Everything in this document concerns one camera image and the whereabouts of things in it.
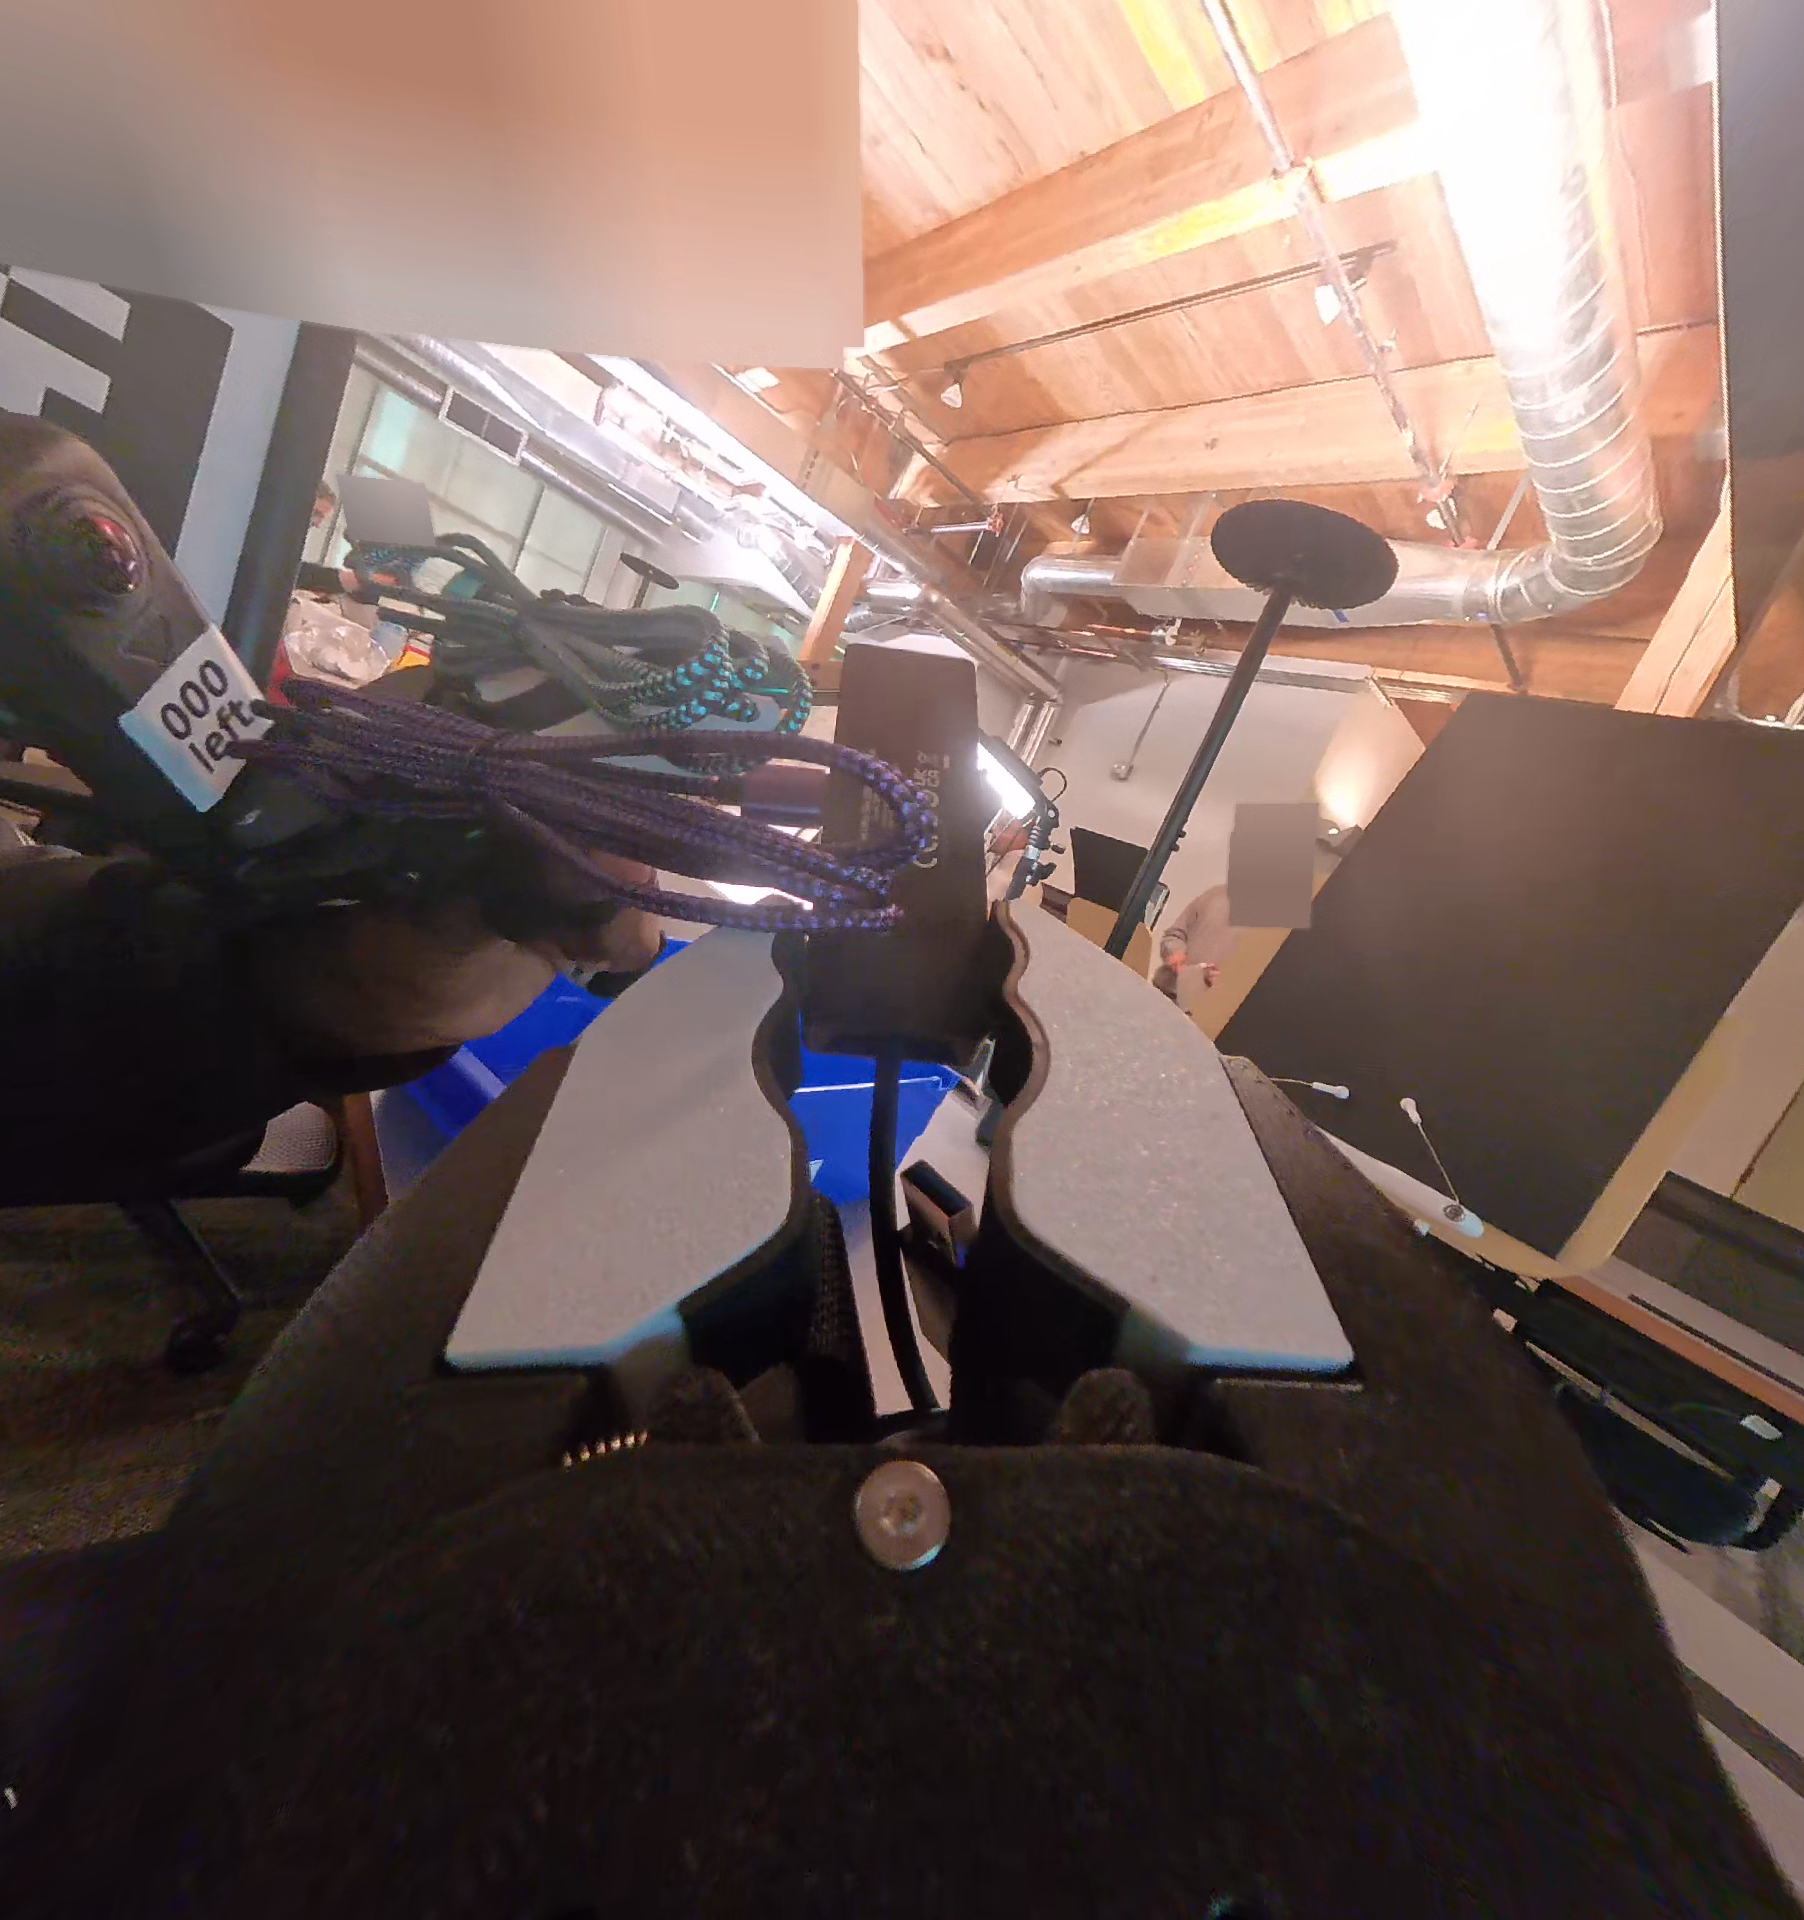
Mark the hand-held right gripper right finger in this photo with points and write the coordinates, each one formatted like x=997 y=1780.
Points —
x=1143 y=1171

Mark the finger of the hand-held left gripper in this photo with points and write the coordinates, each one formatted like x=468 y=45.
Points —
x=520 y=685

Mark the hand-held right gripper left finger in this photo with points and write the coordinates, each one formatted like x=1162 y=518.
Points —
x=647 y=1171

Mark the black usb hub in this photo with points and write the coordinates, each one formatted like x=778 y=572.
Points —
x=909 y=691

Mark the person's left hand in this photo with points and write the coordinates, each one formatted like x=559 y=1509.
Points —
x=436 y=974

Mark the blue plastic bin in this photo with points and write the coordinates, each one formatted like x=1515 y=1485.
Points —
x=843 y=1125

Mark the black office chair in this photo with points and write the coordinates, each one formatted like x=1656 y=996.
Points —
x=265 y=1155

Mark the black round stand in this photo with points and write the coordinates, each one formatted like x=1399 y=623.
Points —
x=1300 y=547

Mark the silver air duct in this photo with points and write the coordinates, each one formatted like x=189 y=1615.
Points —
x=1575 y=451

